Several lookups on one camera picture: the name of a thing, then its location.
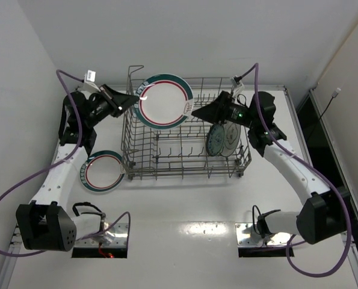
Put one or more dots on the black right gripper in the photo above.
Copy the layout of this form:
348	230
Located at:
222	109

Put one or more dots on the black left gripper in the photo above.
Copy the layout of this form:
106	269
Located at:
114	102

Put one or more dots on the blue floral green plate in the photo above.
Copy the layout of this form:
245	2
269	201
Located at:
215	140

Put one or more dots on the white gold rimmed plate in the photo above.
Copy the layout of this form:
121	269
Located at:
232	135

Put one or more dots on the teal red rimmed plate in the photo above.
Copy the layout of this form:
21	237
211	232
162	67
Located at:
165	101
102	171

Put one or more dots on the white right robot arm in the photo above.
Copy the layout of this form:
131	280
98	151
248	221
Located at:
325	209

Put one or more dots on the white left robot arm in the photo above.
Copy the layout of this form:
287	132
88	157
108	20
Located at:
44	222

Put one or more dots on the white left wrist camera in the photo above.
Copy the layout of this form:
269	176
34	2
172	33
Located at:
89	82

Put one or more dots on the grey wire dish rack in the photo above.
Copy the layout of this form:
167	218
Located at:
180	151

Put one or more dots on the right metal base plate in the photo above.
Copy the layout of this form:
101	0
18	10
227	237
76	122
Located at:
247	238

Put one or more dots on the metal base plate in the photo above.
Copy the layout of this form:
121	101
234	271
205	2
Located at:
247	238
115	238

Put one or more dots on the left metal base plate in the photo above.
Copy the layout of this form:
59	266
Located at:
115	238

